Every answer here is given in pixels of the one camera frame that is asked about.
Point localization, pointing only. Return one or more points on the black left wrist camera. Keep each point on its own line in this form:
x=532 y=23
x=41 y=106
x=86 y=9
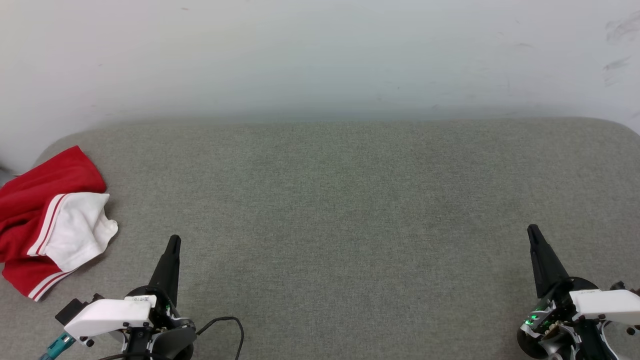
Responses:
x=75 y=310

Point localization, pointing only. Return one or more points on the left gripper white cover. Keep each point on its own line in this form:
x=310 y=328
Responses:
x=107 y=315

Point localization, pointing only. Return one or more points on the red Bulls jersey shirt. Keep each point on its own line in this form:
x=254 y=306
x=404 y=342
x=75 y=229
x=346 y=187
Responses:
x=60 y=175

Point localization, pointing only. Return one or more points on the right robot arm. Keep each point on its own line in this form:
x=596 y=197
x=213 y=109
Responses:
x=560 y=347

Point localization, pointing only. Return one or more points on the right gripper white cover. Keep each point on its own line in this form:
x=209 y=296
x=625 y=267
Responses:
x=607 y=304

